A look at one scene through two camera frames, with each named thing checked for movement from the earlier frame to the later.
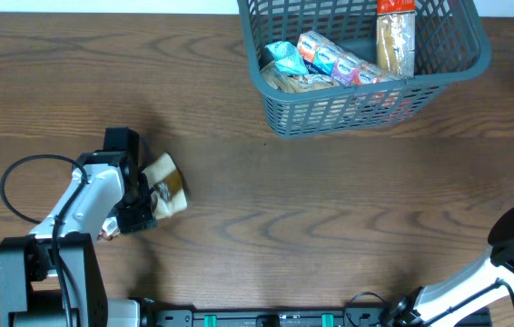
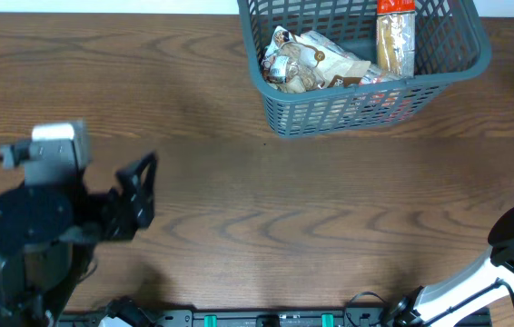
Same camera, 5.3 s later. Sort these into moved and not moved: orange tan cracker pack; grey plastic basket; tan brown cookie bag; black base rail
Moved: tan brown cookie bag
Not moved: black base rail; grey plastic basket; orange tan cracker pack
